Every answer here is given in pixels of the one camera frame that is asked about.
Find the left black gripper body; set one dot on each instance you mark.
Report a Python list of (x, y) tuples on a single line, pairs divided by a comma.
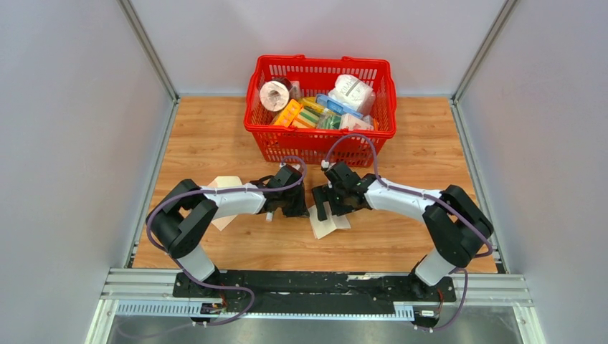
[(293, 203)]

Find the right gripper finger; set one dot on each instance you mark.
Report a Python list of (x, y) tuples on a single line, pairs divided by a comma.
[(339, 207), (322, 202)]

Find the green yellow sponge pack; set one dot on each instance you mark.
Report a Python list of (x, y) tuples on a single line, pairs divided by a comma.
[(306, 118)]

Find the white small box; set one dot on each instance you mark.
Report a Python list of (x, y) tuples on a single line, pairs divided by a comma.
[(350, 122)]

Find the white letter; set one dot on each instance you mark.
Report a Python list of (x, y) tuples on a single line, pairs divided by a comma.
[(325, 227)]

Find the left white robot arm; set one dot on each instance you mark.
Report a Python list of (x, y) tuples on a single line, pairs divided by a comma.
[(177, 225)]

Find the blue plastic package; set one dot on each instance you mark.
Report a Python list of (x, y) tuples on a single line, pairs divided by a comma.
[(336, 106)]

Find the red plastic shopping basket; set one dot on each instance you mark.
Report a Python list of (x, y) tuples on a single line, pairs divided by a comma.
[(316, 76)]

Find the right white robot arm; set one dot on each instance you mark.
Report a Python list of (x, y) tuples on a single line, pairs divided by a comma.
[(459, 230)]

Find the wrapped white tissue pack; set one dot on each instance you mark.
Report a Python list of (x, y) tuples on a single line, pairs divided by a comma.
[(353, 93)]

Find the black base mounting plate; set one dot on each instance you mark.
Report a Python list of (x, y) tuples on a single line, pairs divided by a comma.
[(318, 293)]

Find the cream paper envelope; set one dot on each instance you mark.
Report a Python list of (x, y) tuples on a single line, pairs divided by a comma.
[(224, 182)]

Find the orange plastic box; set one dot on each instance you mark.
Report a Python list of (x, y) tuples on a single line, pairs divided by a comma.
[(287, 115)]

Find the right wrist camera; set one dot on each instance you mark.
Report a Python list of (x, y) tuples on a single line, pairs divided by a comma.
[(329, 170)]

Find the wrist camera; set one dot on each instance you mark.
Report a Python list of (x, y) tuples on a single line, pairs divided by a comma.
[(295, 166), (329, 170)]

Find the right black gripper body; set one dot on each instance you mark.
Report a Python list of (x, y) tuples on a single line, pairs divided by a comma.
[(338, 194)]

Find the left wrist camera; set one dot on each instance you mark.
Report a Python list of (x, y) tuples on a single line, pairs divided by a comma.
[(295, 166)]

